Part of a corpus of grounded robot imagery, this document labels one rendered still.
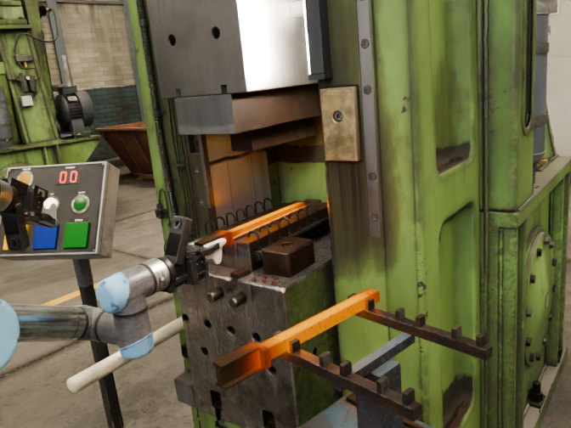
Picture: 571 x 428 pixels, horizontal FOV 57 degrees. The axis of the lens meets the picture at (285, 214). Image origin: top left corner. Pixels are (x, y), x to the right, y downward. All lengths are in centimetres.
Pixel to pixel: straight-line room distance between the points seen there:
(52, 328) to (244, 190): 78
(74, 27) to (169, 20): 906
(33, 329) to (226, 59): 71
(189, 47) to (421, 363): 96
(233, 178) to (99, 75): 897
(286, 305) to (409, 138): 48
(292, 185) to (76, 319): 90
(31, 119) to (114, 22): 491
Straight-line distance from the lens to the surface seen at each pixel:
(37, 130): 631
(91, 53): 1054
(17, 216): 141
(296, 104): 150
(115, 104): 1068
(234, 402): 156
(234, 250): 140
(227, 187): 166
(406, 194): 125
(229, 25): 128
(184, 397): 199
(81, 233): 163
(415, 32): 121
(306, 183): 179
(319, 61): 126
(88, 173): 168
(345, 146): 126
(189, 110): 140
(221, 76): 131
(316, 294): 137
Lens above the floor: 140
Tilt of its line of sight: 15 degrees down
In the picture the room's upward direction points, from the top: 6 degrees counter-clockwise
